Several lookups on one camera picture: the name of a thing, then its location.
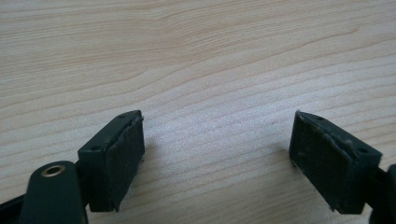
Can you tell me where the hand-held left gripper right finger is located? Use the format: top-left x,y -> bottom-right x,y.
288,109 -> 383,216

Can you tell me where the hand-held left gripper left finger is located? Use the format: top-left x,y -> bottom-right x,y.
77,109 -> 146,213

